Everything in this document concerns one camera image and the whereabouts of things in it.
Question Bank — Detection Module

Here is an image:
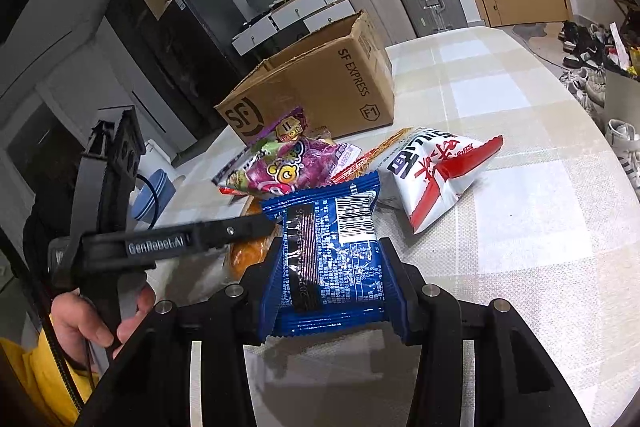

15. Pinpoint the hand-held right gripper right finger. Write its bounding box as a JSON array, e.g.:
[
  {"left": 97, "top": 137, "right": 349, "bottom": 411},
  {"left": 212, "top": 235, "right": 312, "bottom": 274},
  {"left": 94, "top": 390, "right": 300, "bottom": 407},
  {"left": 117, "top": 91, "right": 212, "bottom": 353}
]
[{"left": 377, "top": 237, "right": 593, "bottom": 427}]

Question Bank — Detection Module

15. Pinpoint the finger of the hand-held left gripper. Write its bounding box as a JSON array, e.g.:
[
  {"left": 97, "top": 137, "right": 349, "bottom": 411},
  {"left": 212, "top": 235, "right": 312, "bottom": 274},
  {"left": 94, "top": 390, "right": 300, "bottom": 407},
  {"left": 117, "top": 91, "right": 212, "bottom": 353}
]
[{"left": 192, "top": 213, "right": 284, "bottom": 252}]

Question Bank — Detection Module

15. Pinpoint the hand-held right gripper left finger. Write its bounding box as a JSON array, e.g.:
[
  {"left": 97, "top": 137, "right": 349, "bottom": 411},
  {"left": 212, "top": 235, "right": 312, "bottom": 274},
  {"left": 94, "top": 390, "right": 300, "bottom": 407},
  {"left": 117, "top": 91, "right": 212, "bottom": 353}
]
[{"left": 75, "top": 237, "right": 287, "bottom": 427}]

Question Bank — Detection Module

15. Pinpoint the orange bread packet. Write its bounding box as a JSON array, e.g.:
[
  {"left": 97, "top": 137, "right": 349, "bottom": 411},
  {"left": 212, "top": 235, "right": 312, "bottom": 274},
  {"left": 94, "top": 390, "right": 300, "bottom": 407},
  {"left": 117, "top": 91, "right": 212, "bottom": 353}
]
[{"left": 227, "top": 227, "right": 282, "bottom": 279}]

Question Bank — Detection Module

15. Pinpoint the purple snack bag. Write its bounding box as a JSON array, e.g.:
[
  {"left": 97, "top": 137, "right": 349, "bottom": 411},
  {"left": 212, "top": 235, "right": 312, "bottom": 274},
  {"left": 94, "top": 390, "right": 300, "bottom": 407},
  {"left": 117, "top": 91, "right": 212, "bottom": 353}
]
[{"left": 212, "top": 107, "right": 363, "bottom": 200}]

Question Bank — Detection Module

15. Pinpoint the blue cookie packet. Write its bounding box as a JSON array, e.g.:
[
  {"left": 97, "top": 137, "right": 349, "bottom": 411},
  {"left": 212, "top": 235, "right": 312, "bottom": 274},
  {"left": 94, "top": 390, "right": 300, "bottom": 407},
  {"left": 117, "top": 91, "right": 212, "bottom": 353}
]
[{"left": 257, "top": 172, "right": 402, "bottom": 344}]

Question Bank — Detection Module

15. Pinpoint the white red snack bag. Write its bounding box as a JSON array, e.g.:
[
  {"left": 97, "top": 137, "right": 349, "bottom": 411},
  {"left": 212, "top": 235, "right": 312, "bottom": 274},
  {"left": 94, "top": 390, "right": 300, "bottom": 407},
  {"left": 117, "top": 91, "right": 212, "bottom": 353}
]
[{"left": 377, "top": 127, "right": 505, "bottom": 235}]

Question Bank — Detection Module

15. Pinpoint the brown cardboard box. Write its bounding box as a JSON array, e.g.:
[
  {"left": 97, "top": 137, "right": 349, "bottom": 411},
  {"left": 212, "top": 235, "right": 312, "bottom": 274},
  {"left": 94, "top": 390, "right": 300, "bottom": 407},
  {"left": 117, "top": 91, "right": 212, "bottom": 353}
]
[{"left": 215, "top": 11, "right": 396, "bottom": 146}]

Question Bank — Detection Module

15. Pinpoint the person's left forearm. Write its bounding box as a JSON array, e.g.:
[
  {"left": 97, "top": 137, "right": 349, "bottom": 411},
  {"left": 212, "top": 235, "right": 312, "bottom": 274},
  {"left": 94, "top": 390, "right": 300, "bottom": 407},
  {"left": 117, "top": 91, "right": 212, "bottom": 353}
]
[{"left": 0, "top": 333, "right": 101, "bottom": 427}]

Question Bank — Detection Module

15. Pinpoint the person's left hand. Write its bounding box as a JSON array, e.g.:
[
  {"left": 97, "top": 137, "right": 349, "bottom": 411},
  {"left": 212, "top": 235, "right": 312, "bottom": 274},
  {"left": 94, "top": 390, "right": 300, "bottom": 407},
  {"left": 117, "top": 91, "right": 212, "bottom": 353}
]
[{"left": 50, "top": 281, "right": 157, "bottom": 372}]

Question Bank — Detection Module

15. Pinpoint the blue bowl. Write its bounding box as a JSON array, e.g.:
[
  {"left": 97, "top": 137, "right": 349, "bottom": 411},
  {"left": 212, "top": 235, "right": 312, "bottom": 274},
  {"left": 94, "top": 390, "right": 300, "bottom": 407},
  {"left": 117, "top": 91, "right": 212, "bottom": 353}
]
[{"left": 132, "top": 169, "right": 177, "bottom": 226}]

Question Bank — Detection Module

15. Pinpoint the white kettle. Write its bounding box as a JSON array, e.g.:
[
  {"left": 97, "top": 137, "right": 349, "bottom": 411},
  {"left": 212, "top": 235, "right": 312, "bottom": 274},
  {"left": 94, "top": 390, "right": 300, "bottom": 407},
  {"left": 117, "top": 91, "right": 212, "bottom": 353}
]
[{"left": 144, "top": 138, "right": 176, "bottom": 172}]

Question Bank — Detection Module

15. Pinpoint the white wardrobe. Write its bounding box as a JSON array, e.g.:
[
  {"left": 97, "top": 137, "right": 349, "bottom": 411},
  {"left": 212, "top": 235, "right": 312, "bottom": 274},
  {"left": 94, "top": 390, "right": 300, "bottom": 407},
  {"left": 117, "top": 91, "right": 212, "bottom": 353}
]
[{"left": 30, "top": 14, "right": 201, "bottom": 158}]

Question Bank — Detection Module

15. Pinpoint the black fridge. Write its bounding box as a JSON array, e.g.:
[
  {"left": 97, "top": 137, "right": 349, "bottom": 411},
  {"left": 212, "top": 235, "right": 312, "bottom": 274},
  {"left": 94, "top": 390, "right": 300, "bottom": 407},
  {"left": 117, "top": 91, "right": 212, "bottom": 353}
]
[{"left": 159, "top": 0, "right": 252, "bottom": 130}]

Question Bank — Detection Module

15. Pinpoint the black wardrobe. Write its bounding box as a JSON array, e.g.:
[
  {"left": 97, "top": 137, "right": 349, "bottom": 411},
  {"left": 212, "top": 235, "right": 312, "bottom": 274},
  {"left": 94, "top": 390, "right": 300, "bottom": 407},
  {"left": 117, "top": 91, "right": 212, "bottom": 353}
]
[{"left": 105, "top": 0, "right": 201, "bottom": 142}]

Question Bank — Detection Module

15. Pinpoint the white desk with drawers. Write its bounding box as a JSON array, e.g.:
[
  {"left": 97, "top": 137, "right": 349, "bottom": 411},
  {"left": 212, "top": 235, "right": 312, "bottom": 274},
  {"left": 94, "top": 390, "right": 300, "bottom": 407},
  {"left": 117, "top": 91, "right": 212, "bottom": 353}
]
[{"left": 231, "top": 0, "right": 359, "bottom": 58}]

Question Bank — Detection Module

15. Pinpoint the pile of assorted shoes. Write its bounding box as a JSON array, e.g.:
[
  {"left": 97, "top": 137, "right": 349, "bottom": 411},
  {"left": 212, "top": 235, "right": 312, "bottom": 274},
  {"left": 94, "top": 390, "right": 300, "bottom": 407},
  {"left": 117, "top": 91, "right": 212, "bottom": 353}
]
[{"left": 557, "top": 19, "right": 640, "bottom": 190}]

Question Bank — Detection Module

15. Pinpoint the white trash bin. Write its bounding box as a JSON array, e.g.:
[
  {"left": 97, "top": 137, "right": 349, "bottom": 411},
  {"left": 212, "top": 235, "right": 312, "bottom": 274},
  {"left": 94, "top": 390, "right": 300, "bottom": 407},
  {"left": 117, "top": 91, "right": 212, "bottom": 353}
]
[{"left": 602, "top": 42, "right": 640, "bottom": 120}]

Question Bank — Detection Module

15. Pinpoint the grey beige door mat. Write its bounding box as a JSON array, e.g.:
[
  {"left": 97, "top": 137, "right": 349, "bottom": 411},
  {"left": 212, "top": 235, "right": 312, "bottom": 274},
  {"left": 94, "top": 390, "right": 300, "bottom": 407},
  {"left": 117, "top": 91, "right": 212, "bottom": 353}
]
[{"left": 515, "top": 21, "right": 567, "bottom": 40}]

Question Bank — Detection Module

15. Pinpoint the black cable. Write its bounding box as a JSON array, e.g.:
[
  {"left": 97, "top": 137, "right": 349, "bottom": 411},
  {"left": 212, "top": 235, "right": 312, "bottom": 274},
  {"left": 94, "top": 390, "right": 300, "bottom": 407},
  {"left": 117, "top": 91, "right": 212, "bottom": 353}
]
[{"left": 0, "top": 174, "right": 166, "bottom": 413}]

